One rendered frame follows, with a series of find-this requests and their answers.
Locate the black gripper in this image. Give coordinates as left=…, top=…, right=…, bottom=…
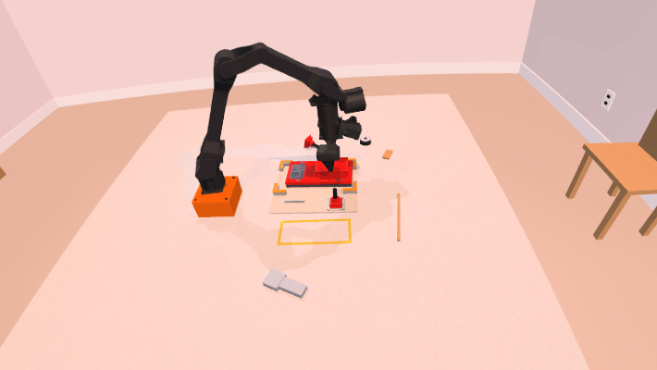
left=316, top=116, right=341, bottom=172

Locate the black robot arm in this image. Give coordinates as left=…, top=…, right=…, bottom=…
left=195, top=43, right=366, bottom=195

